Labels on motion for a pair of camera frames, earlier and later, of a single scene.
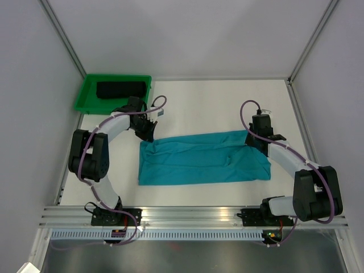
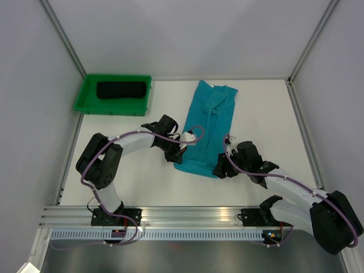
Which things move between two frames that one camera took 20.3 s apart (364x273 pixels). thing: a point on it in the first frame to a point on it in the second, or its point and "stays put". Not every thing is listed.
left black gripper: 149,135 to 176,157
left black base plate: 103,217 stays put
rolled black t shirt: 120,90 stays put
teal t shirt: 214,157 to 209,118
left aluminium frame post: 63,35 stays put
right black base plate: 255,217 stays put
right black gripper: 248,141 to 222,165
